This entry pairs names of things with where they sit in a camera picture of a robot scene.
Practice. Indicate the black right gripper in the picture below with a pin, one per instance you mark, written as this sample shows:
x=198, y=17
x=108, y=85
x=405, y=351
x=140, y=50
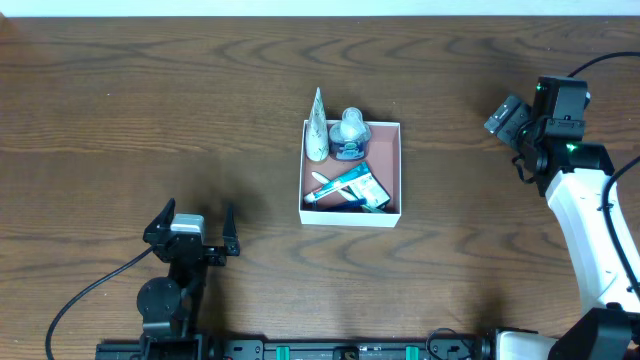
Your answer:
x=507, y=120

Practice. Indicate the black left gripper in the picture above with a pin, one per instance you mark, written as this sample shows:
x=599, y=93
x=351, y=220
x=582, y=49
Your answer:
x=191, y=251

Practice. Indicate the white Pantene conditioner tube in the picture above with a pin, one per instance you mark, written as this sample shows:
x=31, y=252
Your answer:
x=316, y=135

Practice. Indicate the green Dettol soap bar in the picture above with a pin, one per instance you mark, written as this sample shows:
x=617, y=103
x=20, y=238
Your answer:
x=368, y=188

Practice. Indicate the red Colgate toothpaste tube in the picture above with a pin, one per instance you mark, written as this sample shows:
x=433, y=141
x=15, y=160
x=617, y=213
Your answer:
x=354, y=176

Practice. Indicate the blue Gillette razor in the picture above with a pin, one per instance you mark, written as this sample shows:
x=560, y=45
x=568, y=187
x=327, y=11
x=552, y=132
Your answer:
x=345, y=206

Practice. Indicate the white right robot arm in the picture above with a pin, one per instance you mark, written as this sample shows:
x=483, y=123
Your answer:
x=579, y=183

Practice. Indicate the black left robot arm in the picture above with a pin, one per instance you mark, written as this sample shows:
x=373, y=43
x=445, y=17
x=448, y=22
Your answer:
x=170, y=305

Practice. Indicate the white box with pink interior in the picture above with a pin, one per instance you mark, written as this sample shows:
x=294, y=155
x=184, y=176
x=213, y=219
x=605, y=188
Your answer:
x=383, y=158

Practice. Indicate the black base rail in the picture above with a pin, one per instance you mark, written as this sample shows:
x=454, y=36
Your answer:
x=444, y=344

